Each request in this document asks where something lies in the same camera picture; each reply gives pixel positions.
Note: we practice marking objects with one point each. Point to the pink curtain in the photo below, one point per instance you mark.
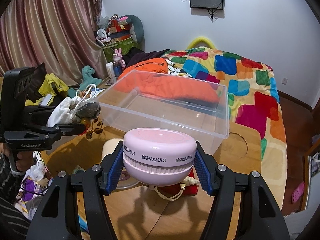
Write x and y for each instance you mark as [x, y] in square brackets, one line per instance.
[56, 33]

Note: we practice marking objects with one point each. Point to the clear plastic storage bin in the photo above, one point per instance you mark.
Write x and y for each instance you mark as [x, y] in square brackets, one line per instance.
[207, 123]

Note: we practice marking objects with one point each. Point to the teal dinosaur plush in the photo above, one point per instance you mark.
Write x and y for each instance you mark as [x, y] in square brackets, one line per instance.
[87, 74]

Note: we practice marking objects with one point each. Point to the person's left hand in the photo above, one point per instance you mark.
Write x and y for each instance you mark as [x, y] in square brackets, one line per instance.
[24, 160]

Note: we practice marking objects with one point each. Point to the pink croc slipper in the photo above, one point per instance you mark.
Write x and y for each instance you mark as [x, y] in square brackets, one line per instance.
[298, 192]

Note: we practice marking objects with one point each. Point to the red velvet pouch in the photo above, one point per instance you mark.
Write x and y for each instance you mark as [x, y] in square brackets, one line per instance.
[189, 185]

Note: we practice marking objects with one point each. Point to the orange quilted jacket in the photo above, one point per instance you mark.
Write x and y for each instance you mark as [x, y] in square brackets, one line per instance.
[151, 77]

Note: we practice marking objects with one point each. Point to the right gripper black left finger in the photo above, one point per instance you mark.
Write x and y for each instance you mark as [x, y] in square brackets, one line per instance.
[57, 215]

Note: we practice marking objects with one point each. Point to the pink bunny figure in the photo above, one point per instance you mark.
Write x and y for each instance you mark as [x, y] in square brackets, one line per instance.
[118, 58]

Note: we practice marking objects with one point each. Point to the colourful patchwork blanket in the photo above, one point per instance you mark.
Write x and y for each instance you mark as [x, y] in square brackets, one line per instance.
[253, 101]

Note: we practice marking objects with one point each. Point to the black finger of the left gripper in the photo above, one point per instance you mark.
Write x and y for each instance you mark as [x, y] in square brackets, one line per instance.
[68, 129]
[38, 112]

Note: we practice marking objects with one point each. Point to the grey plush with boxes pile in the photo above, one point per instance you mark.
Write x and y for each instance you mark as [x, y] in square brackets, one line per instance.
[119, 28]

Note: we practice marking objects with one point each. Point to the white drawstring cloth pouch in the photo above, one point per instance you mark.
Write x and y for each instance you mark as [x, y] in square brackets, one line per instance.
[84, 105]

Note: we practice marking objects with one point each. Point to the pink round Huntoor case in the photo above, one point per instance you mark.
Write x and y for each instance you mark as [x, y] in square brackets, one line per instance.
[158, 157]

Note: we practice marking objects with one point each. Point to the yellow curved pillow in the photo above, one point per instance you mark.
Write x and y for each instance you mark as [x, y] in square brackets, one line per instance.
[201, 40]

